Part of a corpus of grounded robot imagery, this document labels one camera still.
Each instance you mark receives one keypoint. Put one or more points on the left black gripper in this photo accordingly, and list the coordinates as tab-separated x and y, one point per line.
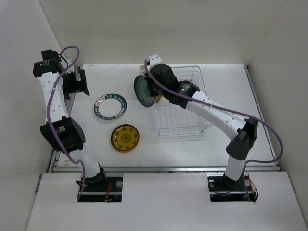
77	86

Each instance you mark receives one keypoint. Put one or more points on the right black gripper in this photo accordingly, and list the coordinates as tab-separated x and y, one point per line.
152	92

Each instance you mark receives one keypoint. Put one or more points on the yellow brown front plate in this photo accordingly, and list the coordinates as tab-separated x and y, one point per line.
158	98

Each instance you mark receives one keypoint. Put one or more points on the dark green plate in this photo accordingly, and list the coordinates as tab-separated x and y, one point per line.
143	87

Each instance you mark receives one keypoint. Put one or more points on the brown patterned plate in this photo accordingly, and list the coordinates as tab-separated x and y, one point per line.
125	134

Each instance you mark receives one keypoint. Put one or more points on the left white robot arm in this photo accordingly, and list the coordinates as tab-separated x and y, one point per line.
58	80

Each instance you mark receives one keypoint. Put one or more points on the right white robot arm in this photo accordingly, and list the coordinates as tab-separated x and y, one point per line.
240	129

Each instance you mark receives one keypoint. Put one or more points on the cream plastic cutlery holder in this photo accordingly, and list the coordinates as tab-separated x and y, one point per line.
142	70

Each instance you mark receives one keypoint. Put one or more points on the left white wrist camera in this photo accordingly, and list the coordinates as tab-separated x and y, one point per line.
73	67

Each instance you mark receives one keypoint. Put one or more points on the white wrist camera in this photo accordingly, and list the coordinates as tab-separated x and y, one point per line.
152	61
73	67

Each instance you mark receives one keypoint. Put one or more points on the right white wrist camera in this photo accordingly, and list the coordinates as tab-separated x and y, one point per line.
152	61

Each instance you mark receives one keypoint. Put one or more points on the white wire dish rack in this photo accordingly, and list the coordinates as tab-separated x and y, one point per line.
172	120

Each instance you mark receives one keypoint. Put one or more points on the aluminium rail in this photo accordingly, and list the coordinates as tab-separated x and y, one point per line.
56	169

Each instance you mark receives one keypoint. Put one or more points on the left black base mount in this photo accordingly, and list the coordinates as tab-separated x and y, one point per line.
110	192

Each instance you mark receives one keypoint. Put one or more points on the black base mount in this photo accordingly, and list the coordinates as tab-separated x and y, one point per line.
223	190
110	192

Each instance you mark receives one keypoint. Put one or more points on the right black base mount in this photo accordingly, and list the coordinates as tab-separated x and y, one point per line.
223	190

